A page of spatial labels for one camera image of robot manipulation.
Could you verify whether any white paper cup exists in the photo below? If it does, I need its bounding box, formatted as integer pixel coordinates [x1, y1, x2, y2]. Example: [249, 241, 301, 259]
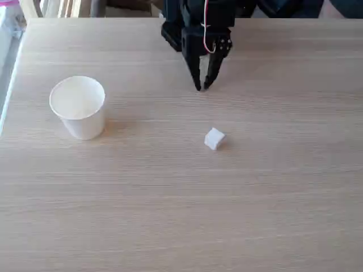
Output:
[49, 75, 107, 141]

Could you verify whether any wooden chair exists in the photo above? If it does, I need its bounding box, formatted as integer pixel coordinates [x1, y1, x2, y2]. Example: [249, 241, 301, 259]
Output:
[18, 0, 96, 19]

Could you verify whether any person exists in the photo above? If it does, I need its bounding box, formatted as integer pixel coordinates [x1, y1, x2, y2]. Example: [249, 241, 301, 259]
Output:
[255, 0, 363, 19]

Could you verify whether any clear plastic bag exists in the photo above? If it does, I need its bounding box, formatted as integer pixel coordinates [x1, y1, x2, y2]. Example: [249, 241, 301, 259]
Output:
[0, 0, 28, 40]

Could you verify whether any white block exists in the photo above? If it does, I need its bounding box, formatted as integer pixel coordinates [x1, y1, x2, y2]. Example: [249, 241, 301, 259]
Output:
[204, 127, 226, 151]

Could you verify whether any cardboard box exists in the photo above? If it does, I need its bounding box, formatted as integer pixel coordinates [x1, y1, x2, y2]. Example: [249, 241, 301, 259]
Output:
[104, 0, 164, 19]

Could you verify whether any white red servo cable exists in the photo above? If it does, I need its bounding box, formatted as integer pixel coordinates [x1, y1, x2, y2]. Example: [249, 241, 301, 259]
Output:
[201, 0, 217, 55]

